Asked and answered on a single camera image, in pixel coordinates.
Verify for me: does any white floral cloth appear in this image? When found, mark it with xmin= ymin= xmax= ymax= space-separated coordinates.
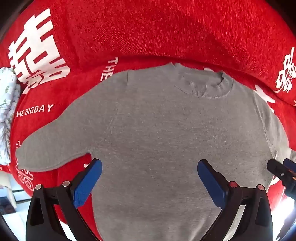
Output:
xmin=0 ymin=67 xmax=22 ymax=165

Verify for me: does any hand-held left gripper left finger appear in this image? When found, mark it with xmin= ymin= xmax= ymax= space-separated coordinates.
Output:
xmin=26 ymin=158 xmax=103 ymax=241

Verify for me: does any grey knit sweater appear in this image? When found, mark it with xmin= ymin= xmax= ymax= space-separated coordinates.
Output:
xmin=15 ymin=62 xmax=296 ymax=241

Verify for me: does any red printed blanket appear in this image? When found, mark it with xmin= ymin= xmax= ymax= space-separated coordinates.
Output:
xmin=0 ymin=0 xmax=296 ymax=241

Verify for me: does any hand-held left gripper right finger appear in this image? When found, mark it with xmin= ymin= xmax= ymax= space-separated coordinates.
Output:
xmin=197 ymin=159 xmax=273 ymax=241

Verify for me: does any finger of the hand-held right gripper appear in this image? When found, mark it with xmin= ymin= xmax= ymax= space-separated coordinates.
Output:
xmin=267 ymin=159 xmax=292 ymax=186
xmin=283 ymin=158 xmax=296 ymax=173

